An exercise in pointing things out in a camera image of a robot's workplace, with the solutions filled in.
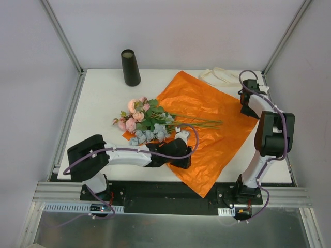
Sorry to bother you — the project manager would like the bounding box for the left aluminium frame post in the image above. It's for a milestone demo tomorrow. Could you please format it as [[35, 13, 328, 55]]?
[[40, 0, 85, 75]]

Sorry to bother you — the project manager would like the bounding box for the left white cable duct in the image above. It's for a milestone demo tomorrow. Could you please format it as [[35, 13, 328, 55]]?
[[44, 203, 125, 214]]

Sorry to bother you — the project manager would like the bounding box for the white cable duct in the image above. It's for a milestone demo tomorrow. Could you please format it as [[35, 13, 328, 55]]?
[[217, 208, 236, 217], [44, 203, 125, 214]]

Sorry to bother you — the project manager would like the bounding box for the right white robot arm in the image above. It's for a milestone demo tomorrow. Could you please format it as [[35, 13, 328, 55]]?
[[231, 79, 295, 204]]

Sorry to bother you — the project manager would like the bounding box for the cream lace ribbon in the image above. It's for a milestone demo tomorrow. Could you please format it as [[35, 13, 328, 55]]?
[[198, 67, 240, 87]]

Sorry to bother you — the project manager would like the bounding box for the right white cable duct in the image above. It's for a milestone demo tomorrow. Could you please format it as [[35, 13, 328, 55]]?
[[217, 208, 236, 217]]

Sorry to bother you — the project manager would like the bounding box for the front aluminium rail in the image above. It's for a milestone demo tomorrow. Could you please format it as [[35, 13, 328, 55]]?
[[33, 182, 313, 208]]

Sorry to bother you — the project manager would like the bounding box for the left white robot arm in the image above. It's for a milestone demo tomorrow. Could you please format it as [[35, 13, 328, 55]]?
[[63, 127, 196, 201]]

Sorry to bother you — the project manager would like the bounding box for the right aluminium frame post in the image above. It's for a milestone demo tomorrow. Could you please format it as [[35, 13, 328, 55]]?
[[262, 0, 313, 78]]

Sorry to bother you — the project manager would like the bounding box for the black conical vase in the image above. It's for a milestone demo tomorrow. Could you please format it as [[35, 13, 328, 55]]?
[[121, 49, 141, 87]]

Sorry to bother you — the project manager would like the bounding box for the pink and blue flower bouquet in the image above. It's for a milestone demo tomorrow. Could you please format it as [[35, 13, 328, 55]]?
[[112, 97, 222, 146]]

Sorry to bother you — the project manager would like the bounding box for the dark orange tissue paper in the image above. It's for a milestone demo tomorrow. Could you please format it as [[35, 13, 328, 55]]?
[[121, 70, 258, 198]]

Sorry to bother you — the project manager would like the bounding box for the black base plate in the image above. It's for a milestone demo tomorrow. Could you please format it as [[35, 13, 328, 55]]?
[[79, 179, 264, 214]]

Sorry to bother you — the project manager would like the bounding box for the aluminium frame post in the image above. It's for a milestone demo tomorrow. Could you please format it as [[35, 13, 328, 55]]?
[[262, 0, 313, 78], [40, 0, 85, 75]]

